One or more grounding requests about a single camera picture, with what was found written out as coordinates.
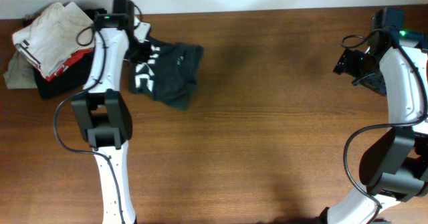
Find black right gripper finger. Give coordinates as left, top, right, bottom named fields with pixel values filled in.
left=333, top=51, right=349, bottom=75
left=352, top=72, right=387, bottom=96

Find white folded shirt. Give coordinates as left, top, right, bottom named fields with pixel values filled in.
left=12, top=2, right=93, bottom=78

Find red folded shirt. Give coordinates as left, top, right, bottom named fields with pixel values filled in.
left=44, top=48, right=92, bottom=82

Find black folded shirt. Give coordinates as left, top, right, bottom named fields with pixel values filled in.
left=22, top=8, right=108, bottom=101

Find dark green Nike t-shirt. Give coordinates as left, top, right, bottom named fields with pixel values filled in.
left=128, top=37, right=204, bottom=111

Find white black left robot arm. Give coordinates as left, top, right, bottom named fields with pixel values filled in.
left=72, top=0, right=148, bottom=224

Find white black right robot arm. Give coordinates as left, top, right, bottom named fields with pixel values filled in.
left=318, top=7, right=427, bottom=224

